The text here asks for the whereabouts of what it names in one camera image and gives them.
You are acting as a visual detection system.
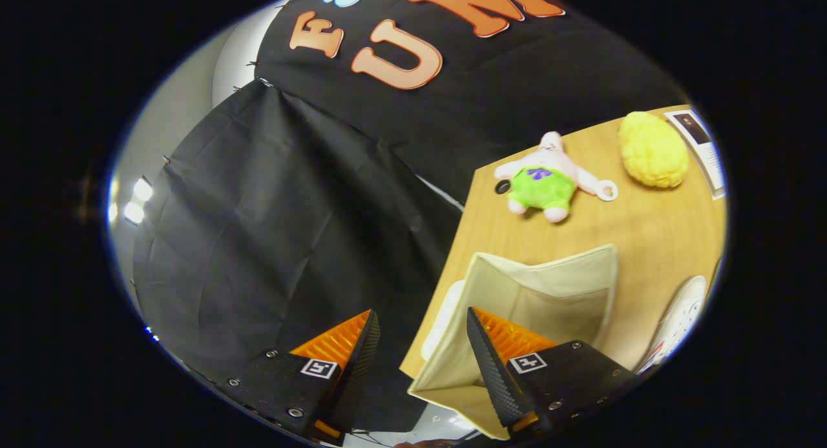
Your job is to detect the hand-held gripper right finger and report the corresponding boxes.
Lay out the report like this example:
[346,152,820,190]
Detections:
[466,307,640,443]

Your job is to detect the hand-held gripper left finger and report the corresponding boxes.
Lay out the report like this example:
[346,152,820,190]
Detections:
[223,309,382,447]

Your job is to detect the white canvas shoe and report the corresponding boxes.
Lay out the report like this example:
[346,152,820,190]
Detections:
[636,275,708,376]
[421,280,467,361]

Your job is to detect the beige fabric storage box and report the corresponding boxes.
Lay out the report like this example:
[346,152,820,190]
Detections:
[407,244,619,441]

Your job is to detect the pink starfish plush toy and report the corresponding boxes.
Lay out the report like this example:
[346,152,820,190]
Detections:
[494,131,619,224]

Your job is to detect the yellow bread-shaped plush toy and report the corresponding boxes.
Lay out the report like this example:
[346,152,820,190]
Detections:
[618,111,690,189]

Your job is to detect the white book with portrait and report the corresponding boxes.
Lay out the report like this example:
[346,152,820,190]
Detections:
[664,109,728,200]

